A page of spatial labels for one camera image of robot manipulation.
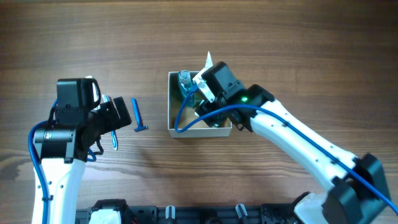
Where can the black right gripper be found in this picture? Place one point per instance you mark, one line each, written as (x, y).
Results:
(208, 113)

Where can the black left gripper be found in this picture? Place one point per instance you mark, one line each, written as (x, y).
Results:
(116, 112)

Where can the blue and white toothbrush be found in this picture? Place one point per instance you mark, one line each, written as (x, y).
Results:
(114, 139)

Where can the blue disposable razor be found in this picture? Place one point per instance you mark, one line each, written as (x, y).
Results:
(137, 114)

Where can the blue mouthwash bottle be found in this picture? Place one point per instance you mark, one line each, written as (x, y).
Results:
(185, 84)

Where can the white lotion tube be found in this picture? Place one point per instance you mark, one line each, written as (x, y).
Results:
(209, 61)

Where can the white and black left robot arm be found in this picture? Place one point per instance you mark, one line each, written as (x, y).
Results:
(61, 146)

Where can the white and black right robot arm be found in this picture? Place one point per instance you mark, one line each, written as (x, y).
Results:
(355, 189)

